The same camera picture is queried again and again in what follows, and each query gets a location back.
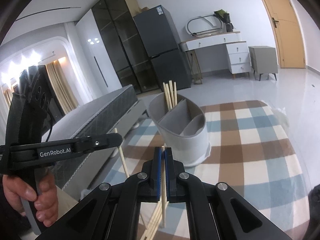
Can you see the dark grey mattress bed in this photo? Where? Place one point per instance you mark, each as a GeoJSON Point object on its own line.
{"type": "Point", "coordinates": [118, 110]}

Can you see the black glass cabinet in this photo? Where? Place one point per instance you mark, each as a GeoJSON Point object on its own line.
{"type": "Point", "coordinates": [124, 45]}

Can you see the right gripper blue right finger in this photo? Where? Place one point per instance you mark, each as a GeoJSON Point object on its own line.
{"type": "Point", "coordinates": [170, 176]}

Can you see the wooden chopstick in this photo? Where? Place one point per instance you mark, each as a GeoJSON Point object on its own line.
{"type": "Point", "coordinates": [175, 94]}
{"type": "Point", "coordinates": [171, 93]}
{"type": "Point", "coordinates": [163, 186]}
{"type": "Point", "coordinates": [166, 96]}
{"type": "Point", "coordinates": [121, 153]}
{"type": "Point", "coordinates": [154, 222]}

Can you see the grey nightstand cabinet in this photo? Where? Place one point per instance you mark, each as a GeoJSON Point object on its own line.
{"type": "Point", "coordinates": [263, 60]}

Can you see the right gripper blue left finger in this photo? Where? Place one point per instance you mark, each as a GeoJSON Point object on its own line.
{"type": "Point", "coordinates": [155, 175]}

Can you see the potted green plant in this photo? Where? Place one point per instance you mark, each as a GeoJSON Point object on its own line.
{"type": "Point", "coordinates": [225, 18]}

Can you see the oval vanity mirror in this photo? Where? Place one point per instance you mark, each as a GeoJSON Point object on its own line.
{"type": "Point", "coordinates": [201, 26]}

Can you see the dark grey refrigerator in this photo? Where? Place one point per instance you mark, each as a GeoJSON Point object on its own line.
{"type": "Point", "coordinates": [162, 43]}

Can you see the plaid checkered rug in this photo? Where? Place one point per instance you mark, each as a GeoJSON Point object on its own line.
{"type": "Point", "coordinates": [251, 152]}

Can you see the grey oval utensil holder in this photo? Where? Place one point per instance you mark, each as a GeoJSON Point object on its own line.
{"type": "Point", "coordinates": [183, 128]}

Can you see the person left hand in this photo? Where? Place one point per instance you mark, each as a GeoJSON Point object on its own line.
{"type": "Point", "coordinates": [46, 204]}

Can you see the white dresser with drawers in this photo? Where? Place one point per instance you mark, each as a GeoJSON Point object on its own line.
{"type": "Point", "coordinates": [214, 53]}

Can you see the beige curtain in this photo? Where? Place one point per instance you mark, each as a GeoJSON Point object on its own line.
{"type": "Point", "coordinates": [61, 87]}

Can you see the yellow wooden door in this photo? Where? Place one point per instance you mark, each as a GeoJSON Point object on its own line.
{"type": "Point", "coordinates": [287, 34]}

